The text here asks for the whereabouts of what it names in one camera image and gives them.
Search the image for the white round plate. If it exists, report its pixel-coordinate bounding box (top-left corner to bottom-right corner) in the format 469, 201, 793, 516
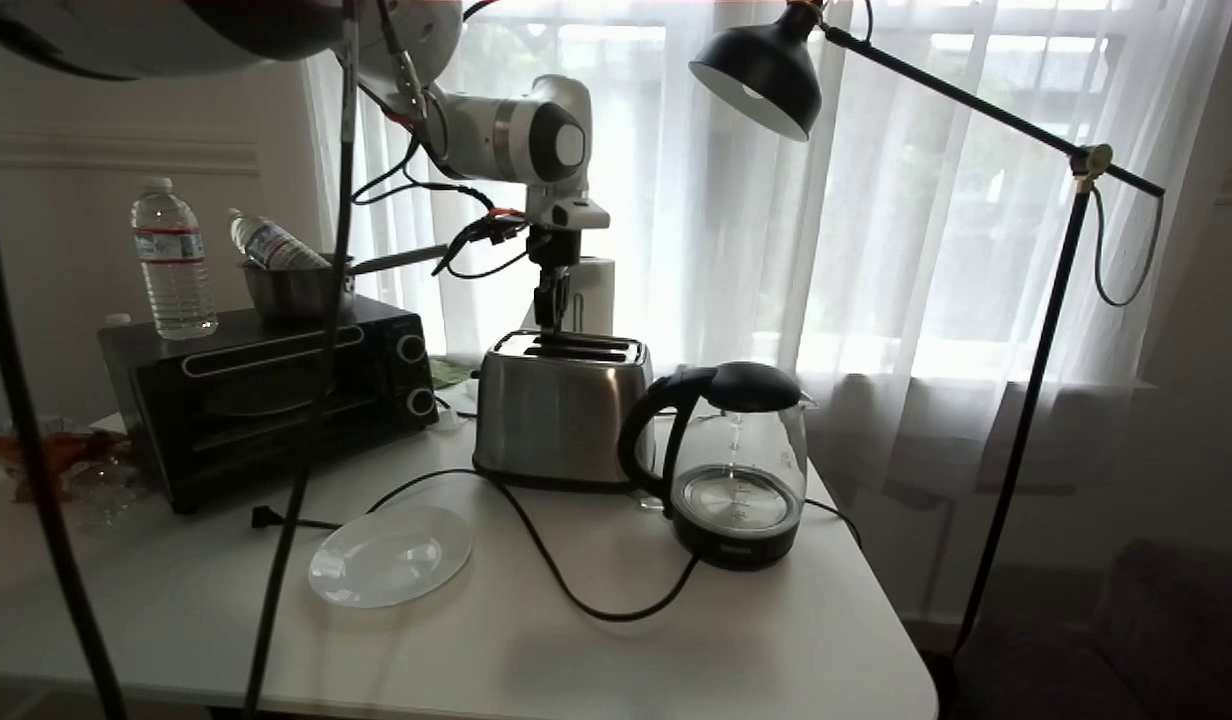
303, 502, 482, 615

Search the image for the water bottle lying in pot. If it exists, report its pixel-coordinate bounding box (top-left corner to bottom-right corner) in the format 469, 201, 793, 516
224, 205, 338, 276

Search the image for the white sheer curtain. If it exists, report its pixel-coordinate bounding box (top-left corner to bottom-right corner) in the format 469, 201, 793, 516
331, 0, 1232, 633

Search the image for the black glass electric kettle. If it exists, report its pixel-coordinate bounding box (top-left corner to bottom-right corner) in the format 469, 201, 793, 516
617, 355, 817, 578

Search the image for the tall clear water bottle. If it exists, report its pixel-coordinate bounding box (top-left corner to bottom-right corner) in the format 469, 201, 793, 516
126, 172, 224, 346

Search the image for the silver two-slot toaster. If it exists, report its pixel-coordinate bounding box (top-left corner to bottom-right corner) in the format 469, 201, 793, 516
469, 323, 659, 491

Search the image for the black floor lamp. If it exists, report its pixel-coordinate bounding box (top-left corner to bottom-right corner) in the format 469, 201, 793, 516
684, 0, 1168, 662

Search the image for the black camera stand pole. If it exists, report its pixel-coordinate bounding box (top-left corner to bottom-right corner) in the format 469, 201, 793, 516
0, 24, 131, 720

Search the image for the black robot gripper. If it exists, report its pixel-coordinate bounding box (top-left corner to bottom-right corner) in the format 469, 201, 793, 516
525, 220, 587, 337

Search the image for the dark sofa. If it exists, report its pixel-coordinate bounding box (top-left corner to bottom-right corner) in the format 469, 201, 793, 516
953, 532, 1232, 720

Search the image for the crumpled clear plastic container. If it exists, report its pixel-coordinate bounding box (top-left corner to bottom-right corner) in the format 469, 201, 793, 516
65, 427, 147, 513

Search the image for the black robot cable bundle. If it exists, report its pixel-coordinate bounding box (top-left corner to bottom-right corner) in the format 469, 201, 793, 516
344, 125, 536, 287

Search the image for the black toaster power cable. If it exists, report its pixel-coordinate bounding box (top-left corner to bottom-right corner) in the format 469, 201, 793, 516
248, 461, 708, 627

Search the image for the black toaster oven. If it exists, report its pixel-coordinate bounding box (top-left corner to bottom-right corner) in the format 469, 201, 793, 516
97, 294, 446, 521

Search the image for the metal pot with black handle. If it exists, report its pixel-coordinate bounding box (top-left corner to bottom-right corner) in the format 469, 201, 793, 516
237, 237, 456, 332

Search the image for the orange chip bag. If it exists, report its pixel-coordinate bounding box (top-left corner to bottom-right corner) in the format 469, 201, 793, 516
0, 425, 115, 507

